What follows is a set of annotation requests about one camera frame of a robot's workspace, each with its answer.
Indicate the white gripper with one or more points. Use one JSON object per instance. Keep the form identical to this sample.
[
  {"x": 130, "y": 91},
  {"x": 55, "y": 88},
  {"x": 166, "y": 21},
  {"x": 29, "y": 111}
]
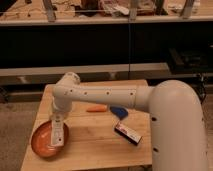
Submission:
[{"x": 57, "y": 132}]

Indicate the wooden table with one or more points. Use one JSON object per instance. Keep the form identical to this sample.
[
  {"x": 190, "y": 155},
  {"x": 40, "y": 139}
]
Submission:
[{"x": 93, "y": 143}]

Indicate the black and white box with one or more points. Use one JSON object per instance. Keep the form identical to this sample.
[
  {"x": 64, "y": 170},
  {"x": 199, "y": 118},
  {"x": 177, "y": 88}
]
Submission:
[{"x": 128, "y": 133}]

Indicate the blue bottle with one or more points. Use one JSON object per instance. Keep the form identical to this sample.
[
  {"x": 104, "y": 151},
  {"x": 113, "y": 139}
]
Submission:
[{"x": 121, "y": 113}]

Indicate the black shelf unit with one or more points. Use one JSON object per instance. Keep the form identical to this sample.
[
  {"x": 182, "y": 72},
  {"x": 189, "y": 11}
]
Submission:
[{"x": 41, "y": 40}]

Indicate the orange carrot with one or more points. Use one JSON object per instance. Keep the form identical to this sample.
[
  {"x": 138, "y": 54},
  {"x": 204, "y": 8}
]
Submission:
[{"x": 97, "y": 109}]

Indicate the orange ceramic bowl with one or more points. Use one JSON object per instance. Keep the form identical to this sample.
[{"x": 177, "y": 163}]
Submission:
[{"x": 41, "y": 142}]

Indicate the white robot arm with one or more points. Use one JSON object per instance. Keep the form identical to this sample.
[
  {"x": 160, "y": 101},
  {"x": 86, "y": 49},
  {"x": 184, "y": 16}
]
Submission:
[{"x": 178, "y": 136}]

